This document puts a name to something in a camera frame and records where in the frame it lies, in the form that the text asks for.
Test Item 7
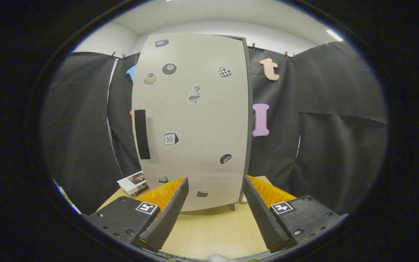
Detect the dark grey shoe cabinet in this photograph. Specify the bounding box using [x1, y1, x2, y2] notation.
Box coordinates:
[224, 35, 254, 211]

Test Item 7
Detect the black door handle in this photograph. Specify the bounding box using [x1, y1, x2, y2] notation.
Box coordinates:
[134, 109, 151, 160]

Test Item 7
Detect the white book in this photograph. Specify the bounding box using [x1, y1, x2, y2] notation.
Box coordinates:
[117, 171, 147, 195]

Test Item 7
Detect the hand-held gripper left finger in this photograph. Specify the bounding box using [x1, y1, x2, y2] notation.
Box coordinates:
[82, 176, 189, 252]

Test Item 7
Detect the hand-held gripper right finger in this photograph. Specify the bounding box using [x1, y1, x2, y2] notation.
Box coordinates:
[243, 175, 349, 254]

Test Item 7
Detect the black backdrop cloth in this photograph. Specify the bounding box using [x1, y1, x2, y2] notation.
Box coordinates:
[42, 41, 388, 215]

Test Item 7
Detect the light grey shoe cabinet door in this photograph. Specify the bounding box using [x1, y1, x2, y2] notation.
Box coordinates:
[131, 33, 249, 212]

